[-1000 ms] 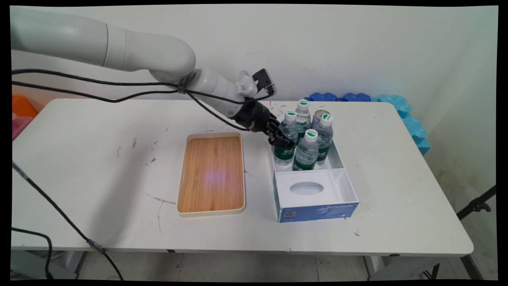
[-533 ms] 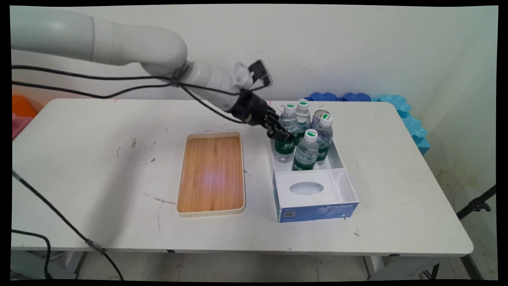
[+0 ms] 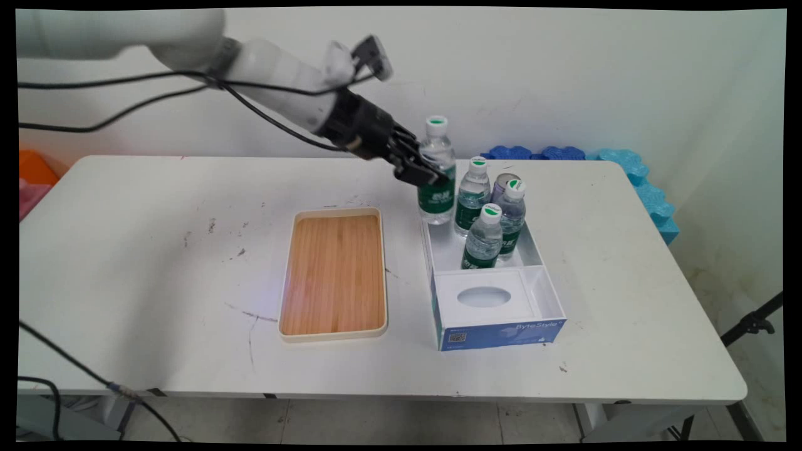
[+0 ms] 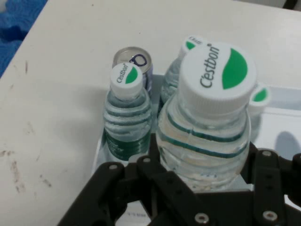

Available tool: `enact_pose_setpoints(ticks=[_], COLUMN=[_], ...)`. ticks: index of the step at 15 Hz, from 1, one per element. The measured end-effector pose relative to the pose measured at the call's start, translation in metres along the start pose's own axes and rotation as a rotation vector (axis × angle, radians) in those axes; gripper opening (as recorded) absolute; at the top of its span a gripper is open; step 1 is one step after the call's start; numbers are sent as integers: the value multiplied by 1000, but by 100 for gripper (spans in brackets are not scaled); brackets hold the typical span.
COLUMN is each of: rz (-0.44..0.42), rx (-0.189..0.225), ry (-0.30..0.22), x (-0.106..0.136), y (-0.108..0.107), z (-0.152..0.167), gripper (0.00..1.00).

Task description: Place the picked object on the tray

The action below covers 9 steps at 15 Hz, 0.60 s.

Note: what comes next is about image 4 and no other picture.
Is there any dark blue foam mat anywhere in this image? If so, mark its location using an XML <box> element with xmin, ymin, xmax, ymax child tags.
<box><xmin>0</xmin><ymin>0</ymin><xmax>46</xmax><ymax>79</ymax></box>

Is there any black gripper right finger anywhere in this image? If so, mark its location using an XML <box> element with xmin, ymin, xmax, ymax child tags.
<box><xmin>242</xmin><ymin>141</ymin><xmax>301</xmax><ymax>226</ymax></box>

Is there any white and blue cardboard box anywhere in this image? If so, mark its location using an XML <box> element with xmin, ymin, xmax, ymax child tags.
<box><xmin>90</xmin><ymin>73</ymin><xmax>301</xmax><ymax>226</ymax></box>

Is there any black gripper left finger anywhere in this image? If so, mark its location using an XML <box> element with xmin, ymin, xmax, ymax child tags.
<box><xmin>57</xmin><ymin>133</ymin><xmax>210</xmax><ymax>226</ymax></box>

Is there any purple aluminium drink can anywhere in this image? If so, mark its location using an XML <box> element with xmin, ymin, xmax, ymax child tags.
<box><xmin>112</xmin><ymin>46</ymin><xmax>154</xmax><ymax>95</ymax></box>

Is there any clear water bottle green label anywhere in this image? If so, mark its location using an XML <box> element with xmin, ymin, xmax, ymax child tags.
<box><xmin>156</xmin><ymin>41</ymin><xmax>258</xmax><ymax>193</ymax></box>
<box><xmin>158</xmin><ymin>35</ymin><xmax>210</xmax><ymax>113</ymax></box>
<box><xmin>103</xmin><ymin>62</ymin><xmax>153</xmax><ymax>163</ymax></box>
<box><xmin>246</xmin><ymin>83</ymin><xmax>271</xmax><ymax>142</ymax></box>

